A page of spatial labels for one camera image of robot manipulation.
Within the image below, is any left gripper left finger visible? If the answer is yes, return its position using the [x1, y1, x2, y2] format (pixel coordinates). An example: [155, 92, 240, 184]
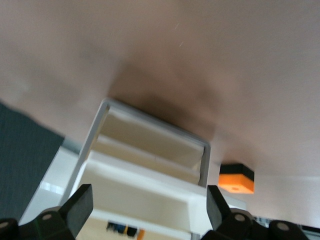
[0, 183, 94, 240]

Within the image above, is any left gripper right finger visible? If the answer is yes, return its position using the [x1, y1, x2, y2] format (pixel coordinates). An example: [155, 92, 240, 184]
[202, 184, 308, 240]

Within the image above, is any white drawer cabinet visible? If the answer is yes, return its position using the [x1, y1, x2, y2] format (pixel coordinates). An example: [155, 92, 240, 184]
[18, 97, 247, 240]

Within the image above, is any brown table mat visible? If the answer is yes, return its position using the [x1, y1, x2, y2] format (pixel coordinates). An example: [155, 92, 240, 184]
[0, 0, 320, 227]

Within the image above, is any orange button enclosure box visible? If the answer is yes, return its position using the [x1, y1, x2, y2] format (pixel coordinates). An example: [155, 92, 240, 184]
[217, 163, 256, 195]

